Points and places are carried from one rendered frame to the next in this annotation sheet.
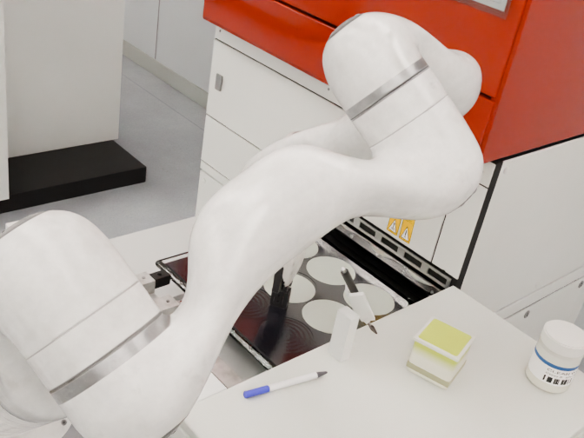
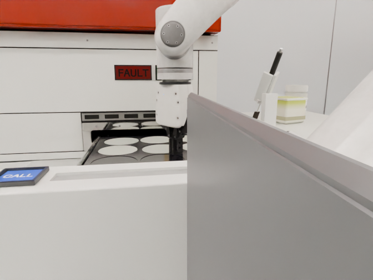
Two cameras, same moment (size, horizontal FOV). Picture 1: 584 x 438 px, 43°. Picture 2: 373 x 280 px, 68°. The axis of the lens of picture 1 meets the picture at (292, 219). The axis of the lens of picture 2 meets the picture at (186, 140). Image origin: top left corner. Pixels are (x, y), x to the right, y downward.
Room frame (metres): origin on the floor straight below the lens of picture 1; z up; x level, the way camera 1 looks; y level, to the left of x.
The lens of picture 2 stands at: (0.69, 0.51, 1.09)
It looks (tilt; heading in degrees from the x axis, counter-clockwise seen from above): 13 degrees down; 307
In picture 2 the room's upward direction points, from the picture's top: straight up
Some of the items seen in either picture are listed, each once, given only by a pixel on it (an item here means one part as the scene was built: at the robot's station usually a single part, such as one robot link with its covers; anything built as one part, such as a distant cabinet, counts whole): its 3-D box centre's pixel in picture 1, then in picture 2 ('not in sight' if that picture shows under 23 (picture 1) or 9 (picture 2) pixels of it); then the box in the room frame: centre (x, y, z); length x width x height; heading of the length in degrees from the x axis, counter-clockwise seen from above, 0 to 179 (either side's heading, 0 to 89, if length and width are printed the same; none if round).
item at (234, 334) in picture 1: (214, 315); not in sight; (1.05, 0.10, 0.90); 0.38 x 0.01 x 0.01; 46
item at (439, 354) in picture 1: (439, 353); (286, 109); (0.93, -0.27, 1.00); 0.07 x 0.07 x 0.07; 62
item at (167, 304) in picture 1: (155, 311); not in sight; (1.03, 0.21, 0.89); 0.08 x 0.03 x 0.03; 136
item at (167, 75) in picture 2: not in sight; (174, 75); (1.12, -0.01, 1.09); 0.09 x 0.08 x 0.03; 168
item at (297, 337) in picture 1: (290, 286); (159, 149); (1.18, -0.02, 0.90); 0.34 x 0.34 x 0.01; 46
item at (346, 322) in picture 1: (354, 318); (266, 100); (0.93, -0.12, 1.03); 0.06 x 0.04 x 0.13; 136
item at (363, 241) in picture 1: (360, 255); (150, 134); (1.35, -0.16, 0.89); 0.44 x 0.02 x 0.10; 46
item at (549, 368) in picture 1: (556, 356); (295, 99); (0.96, -0.45, 1.01); 0.07 x 0.07 x 0.10
